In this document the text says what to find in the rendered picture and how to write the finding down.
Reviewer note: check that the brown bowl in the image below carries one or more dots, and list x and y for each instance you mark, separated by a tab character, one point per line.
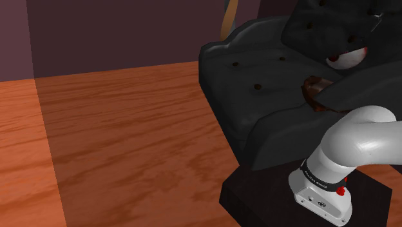
314	86

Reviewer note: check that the dark tufted sofa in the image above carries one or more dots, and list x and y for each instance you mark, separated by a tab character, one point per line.
251	113

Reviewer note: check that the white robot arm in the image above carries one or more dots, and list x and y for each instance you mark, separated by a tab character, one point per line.
351	141

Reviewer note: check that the dark robot stand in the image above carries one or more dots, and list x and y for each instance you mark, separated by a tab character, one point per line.
260	195

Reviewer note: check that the white ball with red marks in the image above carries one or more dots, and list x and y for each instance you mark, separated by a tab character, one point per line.
347	60

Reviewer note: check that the tan curved post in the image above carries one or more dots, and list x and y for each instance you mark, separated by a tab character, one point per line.
227	22

